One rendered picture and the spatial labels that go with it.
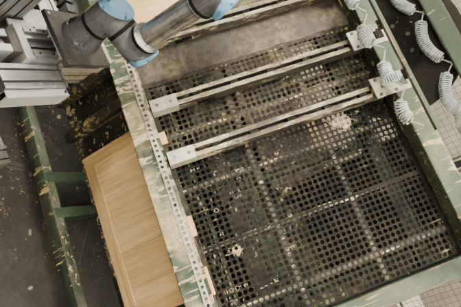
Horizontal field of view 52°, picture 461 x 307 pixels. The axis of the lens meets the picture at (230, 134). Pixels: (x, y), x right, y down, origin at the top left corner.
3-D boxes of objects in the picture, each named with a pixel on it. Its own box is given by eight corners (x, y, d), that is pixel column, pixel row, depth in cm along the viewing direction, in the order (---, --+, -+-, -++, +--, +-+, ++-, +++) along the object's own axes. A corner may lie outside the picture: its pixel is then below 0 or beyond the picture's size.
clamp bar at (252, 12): (128, 42, 230) (120, 16, 207) (346, -21, 249) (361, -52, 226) (134, 59, 227) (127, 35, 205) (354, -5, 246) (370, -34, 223)
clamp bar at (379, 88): (165, 153, 214) (161, 137, 191) (395, 77, 233) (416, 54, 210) (172, 173, 211) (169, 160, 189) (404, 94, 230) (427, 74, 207)
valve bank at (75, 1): (26, -7, 233) (57, -35, 223) (50, 2, 246) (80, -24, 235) (51, 81, 220) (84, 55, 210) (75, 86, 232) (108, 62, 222)
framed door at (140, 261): (85, 160, 262) (82, 159, 260) (157, 115, 238) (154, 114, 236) (132, 322, 238) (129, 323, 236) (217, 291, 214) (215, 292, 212)
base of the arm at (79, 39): (72, 55, 166) (90, 40, 162) (55, 18, 167) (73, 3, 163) (101, 57, 179) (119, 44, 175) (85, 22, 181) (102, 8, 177)
